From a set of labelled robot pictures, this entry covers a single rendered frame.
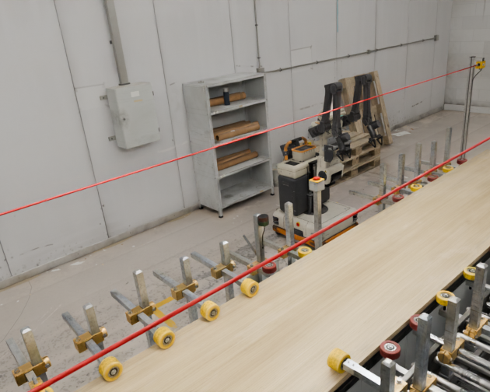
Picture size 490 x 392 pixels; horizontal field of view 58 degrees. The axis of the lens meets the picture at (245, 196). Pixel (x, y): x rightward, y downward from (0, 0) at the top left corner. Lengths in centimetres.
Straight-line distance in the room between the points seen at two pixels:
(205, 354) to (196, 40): 396
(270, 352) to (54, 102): 333
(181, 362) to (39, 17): 342
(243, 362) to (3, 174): 320
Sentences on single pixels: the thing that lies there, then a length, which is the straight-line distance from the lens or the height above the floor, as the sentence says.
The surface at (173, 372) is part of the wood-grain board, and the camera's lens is 193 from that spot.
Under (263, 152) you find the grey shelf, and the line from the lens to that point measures 568.
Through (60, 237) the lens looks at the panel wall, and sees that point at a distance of 485.
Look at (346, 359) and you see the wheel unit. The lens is 184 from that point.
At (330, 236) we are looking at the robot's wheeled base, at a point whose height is 14.
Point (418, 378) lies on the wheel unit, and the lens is 190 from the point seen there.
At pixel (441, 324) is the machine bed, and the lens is 255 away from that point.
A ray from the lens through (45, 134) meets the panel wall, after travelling 457.
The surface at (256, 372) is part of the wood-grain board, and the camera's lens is 186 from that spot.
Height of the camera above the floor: 220
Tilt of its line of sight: 22 degrees down
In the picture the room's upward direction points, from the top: 5 degrees counter-clockwise
